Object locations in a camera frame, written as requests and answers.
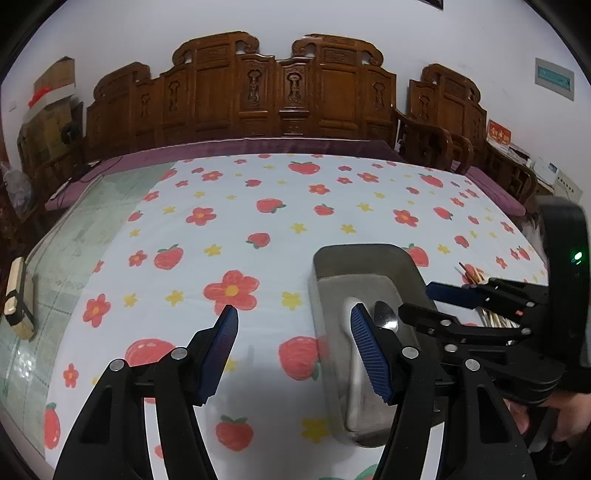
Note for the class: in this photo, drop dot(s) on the small purple seat cushion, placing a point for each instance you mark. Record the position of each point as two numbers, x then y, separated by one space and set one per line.
496 189

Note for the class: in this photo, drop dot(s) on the metal tray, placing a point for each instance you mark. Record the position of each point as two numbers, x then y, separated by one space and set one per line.
341 295

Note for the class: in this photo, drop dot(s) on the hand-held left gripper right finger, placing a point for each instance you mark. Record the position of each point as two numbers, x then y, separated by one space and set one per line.
369 355

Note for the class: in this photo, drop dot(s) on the beige case with black band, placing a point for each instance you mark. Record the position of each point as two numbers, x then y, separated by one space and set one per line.
18 300

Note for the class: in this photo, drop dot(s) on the small cardboard box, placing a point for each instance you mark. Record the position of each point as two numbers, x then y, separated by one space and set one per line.
57 74

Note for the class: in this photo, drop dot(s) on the carved wooden armchair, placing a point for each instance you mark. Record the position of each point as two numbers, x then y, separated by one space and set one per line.
455 106

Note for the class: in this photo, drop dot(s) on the metal spoon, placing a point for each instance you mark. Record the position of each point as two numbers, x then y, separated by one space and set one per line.
385 316

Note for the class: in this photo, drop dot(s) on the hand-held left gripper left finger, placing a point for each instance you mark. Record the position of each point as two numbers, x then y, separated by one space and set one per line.
221 350

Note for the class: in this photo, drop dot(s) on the long purple bench cushion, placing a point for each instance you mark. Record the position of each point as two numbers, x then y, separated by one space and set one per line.
231 148

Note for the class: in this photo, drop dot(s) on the metal fork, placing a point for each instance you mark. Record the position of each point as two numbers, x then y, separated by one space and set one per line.
496 319

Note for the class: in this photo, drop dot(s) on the black round fan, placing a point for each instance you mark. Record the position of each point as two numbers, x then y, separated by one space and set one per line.
69 132

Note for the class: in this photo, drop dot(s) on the brown chopstick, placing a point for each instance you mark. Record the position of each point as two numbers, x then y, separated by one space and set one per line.
466 272

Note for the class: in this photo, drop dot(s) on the large cardboard box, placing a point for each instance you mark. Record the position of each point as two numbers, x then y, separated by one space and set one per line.
41 134

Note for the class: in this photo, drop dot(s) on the light wooden chopstick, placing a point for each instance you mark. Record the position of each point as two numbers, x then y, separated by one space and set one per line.
483 278

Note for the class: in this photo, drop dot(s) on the person's right hand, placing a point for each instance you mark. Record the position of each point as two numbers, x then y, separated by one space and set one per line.
572 415

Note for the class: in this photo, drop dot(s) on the carved wooden bench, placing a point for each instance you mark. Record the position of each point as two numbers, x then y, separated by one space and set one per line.
231 92

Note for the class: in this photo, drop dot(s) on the white box with red item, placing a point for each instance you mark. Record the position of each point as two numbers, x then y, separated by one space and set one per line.
48 105

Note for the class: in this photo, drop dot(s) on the clear plastic bag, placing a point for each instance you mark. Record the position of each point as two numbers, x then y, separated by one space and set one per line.
14 187

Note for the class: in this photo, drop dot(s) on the wall sign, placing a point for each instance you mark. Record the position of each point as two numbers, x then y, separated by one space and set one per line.
554 77

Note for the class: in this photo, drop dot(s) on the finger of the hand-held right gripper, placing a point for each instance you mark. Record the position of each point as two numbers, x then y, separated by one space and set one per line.
425 318
445 293

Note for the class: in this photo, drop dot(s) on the floral strawberry tablecloth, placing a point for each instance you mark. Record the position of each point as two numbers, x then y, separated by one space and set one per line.
277 194

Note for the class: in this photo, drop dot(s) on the white device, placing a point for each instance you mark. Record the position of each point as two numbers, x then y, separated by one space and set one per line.
565 182

